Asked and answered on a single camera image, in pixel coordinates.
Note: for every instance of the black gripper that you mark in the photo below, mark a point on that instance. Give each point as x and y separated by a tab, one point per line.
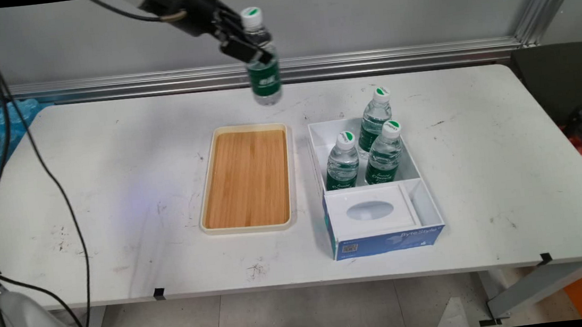
185	10

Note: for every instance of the black chair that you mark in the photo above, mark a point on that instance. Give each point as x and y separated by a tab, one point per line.
555	79

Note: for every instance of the aluminium frame rail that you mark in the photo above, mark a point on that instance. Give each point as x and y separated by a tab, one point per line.
367	62

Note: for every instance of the bamboo tray with cream rim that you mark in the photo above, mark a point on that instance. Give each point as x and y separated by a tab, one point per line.
247	178

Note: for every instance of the green label water bottle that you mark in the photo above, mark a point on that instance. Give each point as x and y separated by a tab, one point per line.
384	160
373	118
265	83
342	164

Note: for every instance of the white and blue cardboard box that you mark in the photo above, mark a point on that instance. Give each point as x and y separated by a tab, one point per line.
384	242

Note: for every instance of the white tissue dispenser with oval hole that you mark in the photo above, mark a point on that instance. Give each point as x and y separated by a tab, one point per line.
339	217

